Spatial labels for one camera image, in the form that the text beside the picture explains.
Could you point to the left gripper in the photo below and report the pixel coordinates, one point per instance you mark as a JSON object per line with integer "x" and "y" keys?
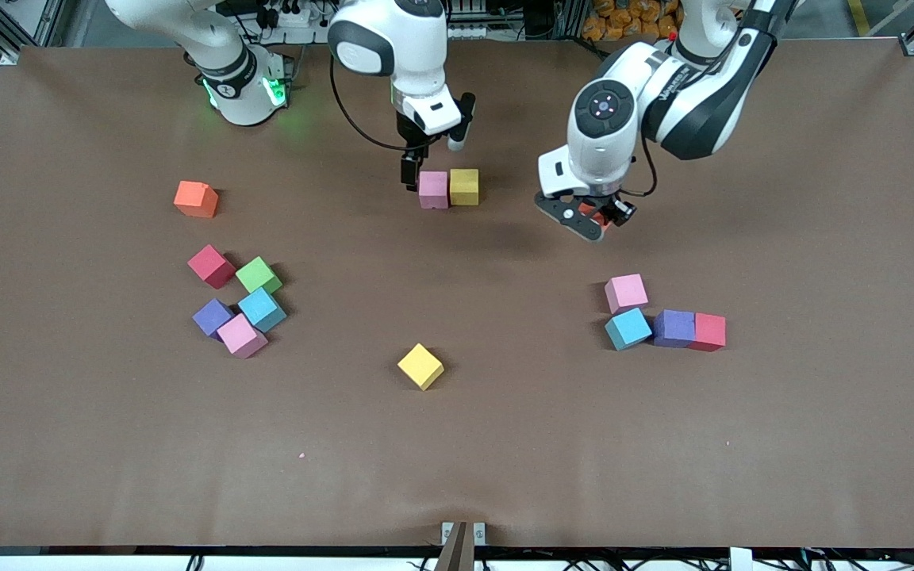
{"x": 618, "y": 208}

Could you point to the green foam cube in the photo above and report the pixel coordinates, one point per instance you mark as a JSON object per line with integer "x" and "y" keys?
{"x": 258, "y": 275}

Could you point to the table edge clamp bracket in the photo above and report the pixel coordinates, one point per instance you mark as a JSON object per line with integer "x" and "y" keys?
{"x": 463, "y": 547}

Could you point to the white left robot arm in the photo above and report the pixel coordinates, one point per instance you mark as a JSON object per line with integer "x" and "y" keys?
{"x": 608, "y": 111}

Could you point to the white paper tag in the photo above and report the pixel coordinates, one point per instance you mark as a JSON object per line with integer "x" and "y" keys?
{"x": 740, "y": 560}

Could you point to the slim white power strip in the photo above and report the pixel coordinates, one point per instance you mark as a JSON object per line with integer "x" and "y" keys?
{"x": 469, "y": 32}

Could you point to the brown table cover mat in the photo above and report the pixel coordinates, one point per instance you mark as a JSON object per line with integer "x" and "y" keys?
{"x": 457, "y": 460}

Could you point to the yellow foam cube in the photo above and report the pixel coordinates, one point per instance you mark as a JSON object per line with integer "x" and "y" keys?
{"x": 464, "y": 187}
{"x": 420, "y": 366}

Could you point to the red foam cube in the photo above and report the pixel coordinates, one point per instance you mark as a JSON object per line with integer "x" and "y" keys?
{"x": 211, "y": 266}
{"x": 711, "y": 331}

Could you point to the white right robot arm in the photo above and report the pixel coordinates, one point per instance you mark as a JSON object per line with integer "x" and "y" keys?
{"x": 401, "y": 40}

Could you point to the cyan foam cube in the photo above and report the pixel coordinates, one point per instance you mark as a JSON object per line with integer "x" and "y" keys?
{"x": 628, "y": 329}
{"x": 262, "y": 309}

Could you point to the bag of orange snacks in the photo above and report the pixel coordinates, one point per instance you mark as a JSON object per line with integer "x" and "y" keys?
{"x": 624, "y": 20}

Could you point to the pink foam cube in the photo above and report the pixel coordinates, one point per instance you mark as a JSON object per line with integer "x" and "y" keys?
{"x": 626, "y": 293}
{"x": 433, "y": 190}
{"x": 241, "y": 335}

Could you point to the purple foam cube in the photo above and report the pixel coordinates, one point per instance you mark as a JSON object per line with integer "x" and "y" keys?
{"x": 209, "y": 317}
{"x": 673, "y": 328}

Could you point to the orange foam cube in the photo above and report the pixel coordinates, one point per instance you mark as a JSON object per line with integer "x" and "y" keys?
{"x": 590, "y": 212}
{"x": 196, "y": 200}

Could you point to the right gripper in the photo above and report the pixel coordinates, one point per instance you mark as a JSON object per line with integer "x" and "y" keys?
{"x": 411, "y": 143}

